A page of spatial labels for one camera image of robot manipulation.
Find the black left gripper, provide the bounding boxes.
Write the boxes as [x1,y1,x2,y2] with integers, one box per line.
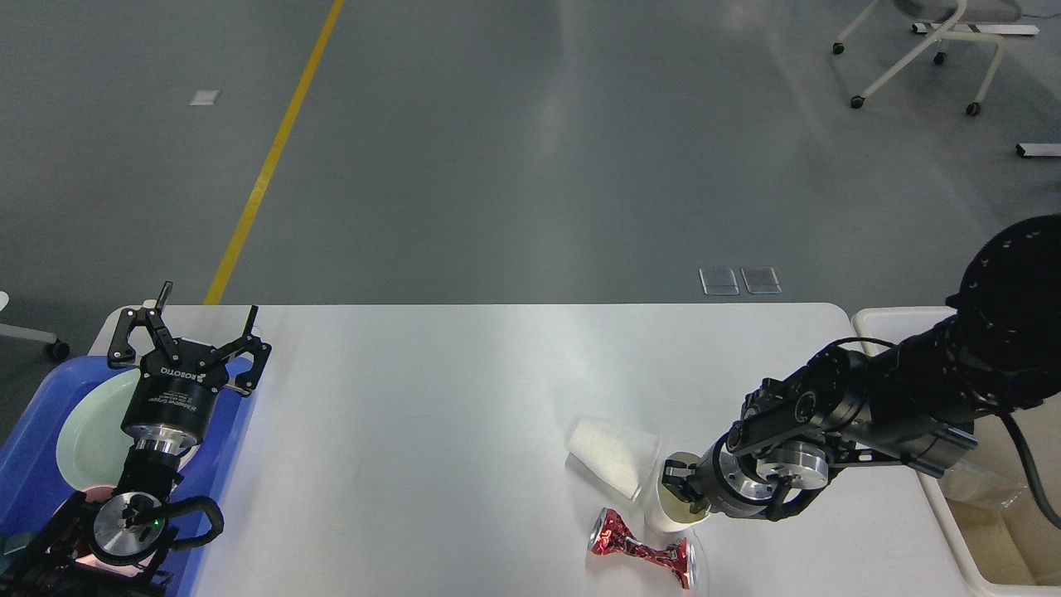
[107,281,273,455]

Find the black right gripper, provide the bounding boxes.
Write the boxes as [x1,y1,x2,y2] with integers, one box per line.
[661,439,830,522]

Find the white crushed paper cup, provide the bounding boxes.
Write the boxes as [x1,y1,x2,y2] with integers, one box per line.
[566,417,661,501]

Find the mint green plate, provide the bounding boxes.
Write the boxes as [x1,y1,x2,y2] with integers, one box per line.
[56,371,147,492]

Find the silver foil container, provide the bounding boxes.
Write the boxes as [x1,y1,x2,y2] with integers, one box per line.
[938,459,1028,512]

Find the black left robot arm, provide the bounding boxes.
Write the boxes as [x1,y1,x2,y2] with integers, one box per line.
[2,282,273,596]

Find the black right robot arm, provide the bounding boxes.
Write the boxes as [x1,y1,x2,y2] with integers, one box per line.
[661,215,1060,526]

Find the crushed red can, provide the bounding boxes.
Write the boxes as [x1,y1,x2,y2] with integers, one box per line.
[587,507,697,590]

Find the white chair base leg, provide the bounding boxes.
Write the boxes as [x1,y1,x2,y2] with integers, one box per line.
[1,323,70,363]

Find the blue plastic tray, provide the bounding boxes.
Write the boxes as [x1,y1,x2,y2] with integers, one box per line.
[0,357,258,597]

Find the beige plastic bin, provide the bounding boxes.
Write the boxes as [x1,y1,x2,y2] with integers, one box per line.
[851,306,1060,596]

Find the white table leg bar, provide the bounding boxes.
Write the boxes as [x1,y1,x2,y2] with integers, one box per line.
[1015,141,1061,158]

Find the white rolling chair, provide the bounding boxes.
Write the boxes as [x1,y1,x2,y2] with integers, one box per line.
[849,1,1025,118]

